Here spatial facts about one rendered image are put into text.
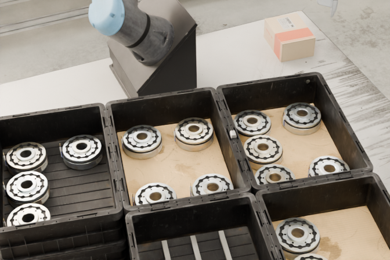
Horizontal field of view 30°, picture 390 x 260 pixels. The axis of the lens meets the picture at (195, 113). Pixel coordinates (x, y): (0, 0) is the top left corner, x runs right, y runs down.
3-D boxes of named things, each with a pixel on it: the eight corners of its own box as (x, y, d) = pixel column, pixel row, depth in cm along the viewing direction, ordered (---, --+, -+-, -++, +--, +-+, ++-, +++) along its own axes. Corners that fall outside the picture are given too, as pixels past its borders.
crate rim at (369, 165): (214, 92, 199) (214, 85, 197) (319, 77, 203) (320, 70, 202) (253, 197, 169) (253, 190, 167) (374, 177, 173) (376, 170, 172)
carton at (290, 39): (263, 36, 255) (264, 18, 250) (295, 30, 257) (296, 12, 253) (280, 62, 243) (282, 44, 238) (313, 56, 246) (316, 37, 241)
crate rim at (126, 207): (105, 108, 195) (104, 101, 193) (214, 92, 199) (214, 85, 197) (125, 219, 165) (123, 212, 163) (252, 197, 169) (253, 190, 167)
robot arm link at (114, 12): (117, 53, 213) (83, 32, 204) (119, 15, 220) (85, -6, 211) (147, 37, 206) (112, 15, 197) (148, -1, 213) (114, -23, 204)
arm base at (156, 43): (133, 42, 227) (109, 28, 220) (166, 10, 222) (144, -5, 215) (144, 75, 217) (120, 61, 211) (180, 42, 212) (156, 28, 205)
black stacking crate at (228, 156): (109, 135, 201) (105, 103, 193) (213, 119, 205) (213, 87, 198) (128, 245, 171) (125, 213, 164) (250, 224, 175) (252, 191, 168)
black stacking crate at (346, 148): (215, 119, 205) (215, 87, 198) (316, 104, 209) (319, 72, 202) (252, 224, 175) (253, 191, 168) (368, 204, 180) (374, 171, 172)
